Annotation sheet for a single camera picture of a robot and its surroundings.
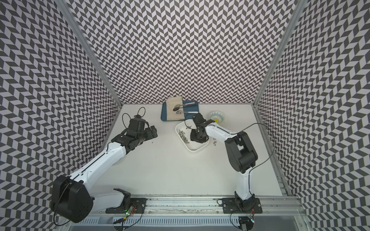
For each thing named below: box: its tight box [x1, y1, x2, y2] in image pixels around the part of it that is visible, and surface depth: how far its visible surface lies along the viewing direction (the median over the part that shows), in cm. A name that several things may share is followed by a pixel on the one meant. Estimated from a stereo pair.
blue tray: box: [160, 100, 199, 122], surface depth 118 cm
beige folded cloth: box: [166, 96, 185, 121], surface depth 118 cm
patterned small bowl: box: [209, 110, 225, 124], surface depth 110 cm
